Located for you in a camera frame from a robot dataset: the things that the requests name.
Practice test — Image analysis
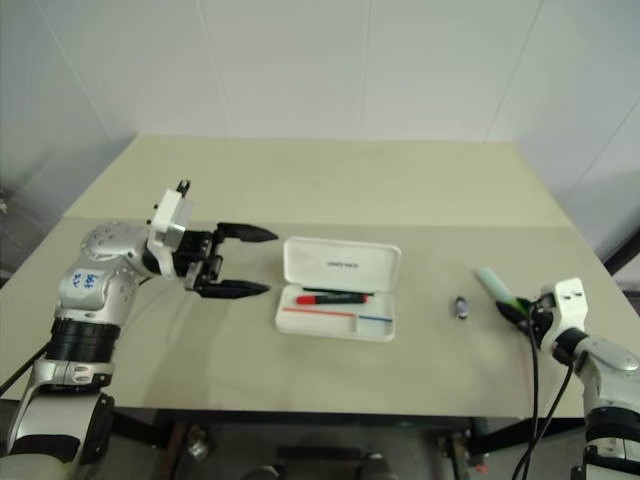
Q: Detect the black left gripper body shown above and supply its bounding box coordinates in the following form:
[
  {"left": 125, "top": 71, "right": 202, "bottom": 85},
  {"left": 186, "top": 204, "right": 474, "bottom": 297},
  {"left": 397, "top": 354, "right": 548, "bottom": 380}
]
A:
[{"left": 172, "top": 228, "right": 225, "bottom": 295}]

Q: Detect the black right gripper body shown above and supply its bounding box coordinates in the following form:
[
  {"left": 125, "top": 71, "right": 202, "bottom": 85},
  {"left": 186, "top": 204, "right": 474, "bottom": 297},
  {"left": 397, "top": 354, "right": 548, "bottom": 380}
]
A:
[{"left": 527, "top": 293, "right": 558, "bottom": 347}]

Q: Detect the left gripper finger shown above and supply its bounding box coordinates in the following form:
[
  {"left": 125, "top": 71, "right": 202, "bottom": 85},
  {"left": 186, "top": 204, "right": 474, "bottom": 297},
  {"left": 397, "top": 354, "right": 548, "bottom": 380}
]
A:
[
  {"left": 215, "top": 222, "right": 280, "bottom": 247},
  {"left": 196, "top": 278, "right": 273, "bottom": 300}
]

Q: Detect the light green marker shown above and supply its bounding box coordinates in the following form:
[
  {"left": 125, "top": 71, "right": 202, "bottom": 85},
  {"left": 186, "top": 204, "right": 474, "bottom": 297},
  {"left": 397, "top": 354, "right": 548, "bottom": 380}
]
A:
[{"left": 474, "top": 266, "right": 529, "bottom": 309}]

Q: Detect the red marker with black cap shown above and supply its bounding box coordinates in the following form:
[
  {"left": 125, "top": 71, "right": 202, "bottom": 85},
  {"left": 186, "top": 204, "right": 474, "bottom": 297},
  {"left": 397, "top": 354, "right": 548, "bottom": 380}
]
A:
[{"left": 295, "top": 292, "right": 373, "bottom": 307}]

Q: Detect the white hard pencil case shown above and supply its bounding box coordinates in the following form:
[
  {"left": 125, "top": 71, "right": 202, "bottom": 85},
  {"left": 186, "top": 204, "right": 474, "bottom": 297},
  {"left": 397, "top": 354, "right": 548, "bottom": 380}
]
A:
[{"left": 273, "top": 235, "right": 403, "bottom": 344}]

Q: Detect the thin black pen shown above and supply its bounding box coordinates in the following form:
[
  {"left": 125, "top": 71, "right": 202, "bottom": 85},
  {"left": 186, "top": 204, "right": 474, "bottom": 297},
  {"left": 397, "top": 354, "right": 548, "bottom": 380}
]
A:
[{"left": 301, "top": 285, "right": 376, "bottom": 297}]

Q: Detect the silver metal table fitting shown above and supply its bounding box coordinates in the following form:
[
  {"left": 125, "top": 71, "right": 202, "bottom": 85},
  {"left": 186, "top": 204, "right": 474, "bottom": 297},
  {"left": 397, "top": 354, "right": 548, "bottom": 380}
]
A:
[{"left": 185, "top": 433, "right": 210, "bottom": 460}]

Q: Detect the dark rounded shape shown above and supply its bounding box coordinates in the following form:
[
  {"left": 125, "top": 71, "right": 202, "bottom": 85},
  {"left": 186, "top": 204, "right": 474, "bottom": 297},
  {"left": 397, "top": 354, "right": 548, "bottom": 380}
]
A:
[
  {"left": 355, "top": 451, "right": 402, "bottom": 480},
  {"left": 243, "top": 463, "right": 282, "bottom": 480}
]

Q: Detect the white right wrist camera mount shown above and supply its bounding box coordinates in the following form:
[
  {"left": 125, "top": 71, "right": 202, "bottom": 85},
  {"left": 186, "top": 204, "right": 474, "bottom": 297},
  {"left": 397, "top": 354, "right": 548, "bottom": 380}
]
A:
[{"left": 539, "top": 277, "right": 589, "bottom": 352}]

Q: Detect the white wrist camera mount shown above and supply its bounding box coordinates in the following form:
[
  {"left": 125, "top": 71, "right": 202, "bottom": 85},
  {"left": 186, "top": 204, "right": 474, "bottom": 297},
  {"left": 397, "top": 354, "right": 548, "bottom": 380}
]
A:
[
  {"left": 148, "top": 178, "right": 195, "bottom": 279},
  {"left": 539, "top": 277, "right": 589, "bottom": 352}
]

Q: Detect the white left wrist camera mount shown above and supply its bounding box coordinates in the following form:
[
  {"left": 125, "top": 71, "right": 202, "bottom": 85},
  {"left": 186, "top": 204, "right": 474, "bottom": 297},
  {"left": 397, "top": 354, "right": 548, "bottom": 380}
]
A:
[{"left": 148, "top": 178, "right": 195, "bottom": 279}]

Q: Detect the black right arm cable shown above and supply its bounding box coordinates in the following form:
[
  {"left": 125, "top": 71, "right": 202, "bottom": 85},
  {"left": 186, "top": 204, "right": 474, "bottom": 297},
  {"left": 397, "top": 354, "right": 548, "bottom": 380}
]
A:
[{"left": 508, "top": 319, "right": 577, "bottom": 480}]

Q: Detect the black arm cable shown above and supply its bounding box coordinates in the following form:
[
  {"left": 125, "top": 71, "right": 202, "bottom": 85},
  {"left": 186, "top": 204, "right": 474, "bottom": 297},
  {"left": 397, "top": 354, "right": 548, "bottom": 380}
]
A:
[
  {"left": 508, "top": 319, "right": 577, "bottom": 480},
  {"left": 0, "top": 348, "right": 51, "bottom": 396}
]

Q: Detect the black background frame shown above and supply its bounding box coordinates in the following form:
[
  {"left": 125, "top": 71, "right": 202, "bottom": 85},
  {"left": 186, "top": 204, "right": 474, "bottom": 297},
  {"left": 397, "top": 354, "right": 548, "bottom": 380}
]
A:
[{"left": 598, "top": 219, "right": 640, "bottom": 282}]

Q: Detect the dark metal table frame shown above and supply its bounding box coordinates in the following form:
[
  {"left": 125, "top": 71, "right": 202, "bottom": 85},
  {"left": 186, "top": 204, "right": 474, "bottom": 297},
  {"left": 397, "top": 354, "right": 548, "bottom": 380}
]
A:
[{"left": 112, "top": 406, "right": 589, "bottom": 480}]

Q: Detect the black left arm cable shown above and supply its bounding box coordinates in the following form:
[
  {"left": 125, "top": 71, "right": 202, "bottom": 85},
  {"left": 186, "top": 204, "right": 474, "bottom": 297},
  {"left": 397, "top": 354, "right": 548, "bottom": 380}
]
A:
[{"left": 0, "top": 348, "right": 51, "bottom": 396}]

